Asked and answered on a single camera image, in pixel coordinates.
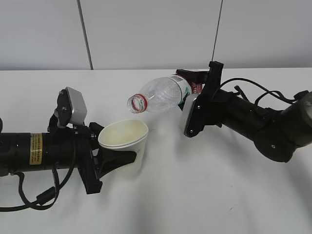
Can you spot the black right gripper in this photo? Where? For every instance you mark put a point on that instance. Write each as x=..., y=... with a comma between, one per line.
x=218, y=105

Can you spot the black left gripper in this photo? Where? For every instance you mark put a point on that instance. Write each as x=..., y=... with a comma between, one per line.
x=73, y=147

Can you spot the clear water bottle red label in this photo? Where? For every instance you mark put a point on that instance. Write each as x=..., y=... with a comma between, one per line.
x=162, y=94

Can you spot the white paper cup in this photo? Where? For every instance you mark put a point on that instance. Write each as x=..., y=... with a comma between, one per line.
x=126, y=135

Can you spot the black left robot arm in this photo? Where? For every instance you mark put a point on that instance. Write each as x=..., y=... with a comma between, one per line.
x=25, y=152

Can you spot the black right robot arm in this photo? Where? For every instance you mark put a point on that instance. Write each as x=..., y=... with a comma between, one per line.
x=275, y=124

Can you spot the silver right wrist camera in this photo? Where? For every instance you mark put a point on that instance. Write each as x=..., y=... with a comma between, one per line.
x=192, y=122

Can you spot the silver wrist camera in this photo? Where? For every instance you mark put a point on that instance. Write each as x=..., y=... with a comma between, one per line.
x=192, y=122
x=71, y=108

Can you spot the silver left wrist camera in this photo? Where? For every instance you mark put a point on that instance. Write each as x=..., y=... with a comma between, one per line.
x=71, y=108

